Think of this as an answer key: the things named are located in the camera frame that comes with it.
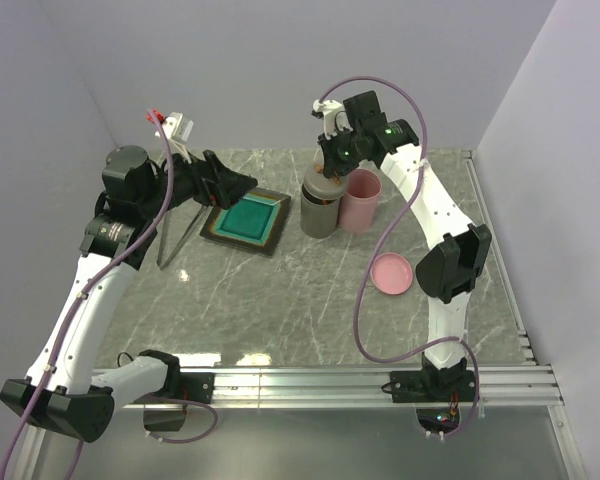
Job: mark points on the aluminium mounting rail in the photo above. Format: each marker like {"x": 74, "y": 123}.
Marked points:
{"x": 327, "y": 423}

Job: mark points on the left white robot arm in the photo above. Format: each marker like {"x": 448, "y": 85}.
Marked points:
{"x": 60, "y": 393}

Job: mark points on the grey cylindrical container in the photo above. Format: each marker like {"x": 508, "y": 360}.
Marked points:
{"x": 318, "y": 220}

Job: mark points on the pink round lid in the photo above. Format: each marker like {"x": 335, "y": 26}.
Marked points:
{"x": 391, "y": 273}

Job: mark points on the grey round lid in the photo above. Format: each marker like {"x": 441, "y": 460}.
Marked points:
{"x": 320, "y": 189}

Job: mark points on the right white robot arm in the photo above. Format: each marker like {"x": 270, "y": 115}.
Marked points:
{"x": 357, "y": 130}

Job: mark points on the pink cylindrical container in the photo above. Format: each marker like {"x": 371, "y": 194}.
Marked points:
{"x": 358, "y": 205}

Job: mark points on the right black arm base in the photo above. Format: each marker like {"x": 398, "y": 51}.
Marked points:
{"x": 445, "y": 401}

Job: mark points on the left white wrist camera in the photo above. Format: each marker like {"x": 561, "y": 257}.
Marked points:
{"x": 177, "y": 129}

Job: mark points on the square teal ceramic plate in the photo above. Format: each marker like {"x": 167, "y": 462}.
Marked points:
{"x": 255, "y": 224}

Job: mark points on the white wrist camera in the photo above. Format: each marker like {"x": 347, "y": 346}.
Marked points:
{"x": 333, "y": 115}
{"x": 177, "y": 129}

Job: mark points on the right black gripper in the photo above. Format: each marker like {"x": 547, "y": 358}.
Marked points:
{"x": 331, "y": 167}

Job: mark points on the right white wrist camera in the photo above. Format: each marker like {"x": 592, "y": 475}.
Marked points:
{"x": 333, "y": 115}

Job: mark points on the metal serving tongs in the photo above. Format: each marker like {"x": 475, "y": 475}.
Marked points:
{"x": 164, "y": 257}

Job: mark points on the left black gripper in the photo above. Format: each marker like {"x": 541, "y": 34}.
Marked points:
{"x": 215, "y": 183}

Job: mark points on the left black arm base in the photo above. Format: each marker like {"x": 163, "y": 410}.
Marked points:
{"x": 166, "y": 412}

